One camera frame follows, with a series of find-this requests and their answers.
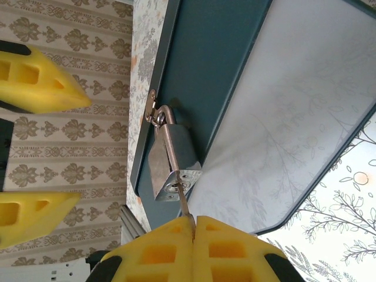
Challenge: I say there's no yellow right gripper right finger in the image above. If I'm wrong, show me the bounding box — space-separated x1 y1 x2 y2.
193 215 306 282

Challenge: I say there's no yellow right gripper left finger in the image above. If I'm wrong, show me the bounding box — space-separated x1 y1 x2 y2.
99 216 194 282

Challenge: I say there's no silver key bunch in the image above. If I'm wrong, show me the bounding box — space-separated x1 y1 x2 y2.
172 170 195 239

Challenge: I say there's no silver padlock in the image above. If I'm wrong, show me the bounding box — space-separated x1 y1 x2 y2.
147 105 203 203

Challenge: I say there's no blue painted tin box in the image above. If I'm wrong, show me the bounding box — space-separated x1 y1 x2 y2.
126 0 376 236

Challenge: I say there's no silver box hasp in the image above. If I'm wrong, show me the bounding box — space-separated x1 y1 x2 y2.
143 89 165 127

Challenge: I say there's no aluminium side rail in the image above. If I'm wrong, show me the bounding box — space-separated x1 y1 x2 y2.
120 204 146 240

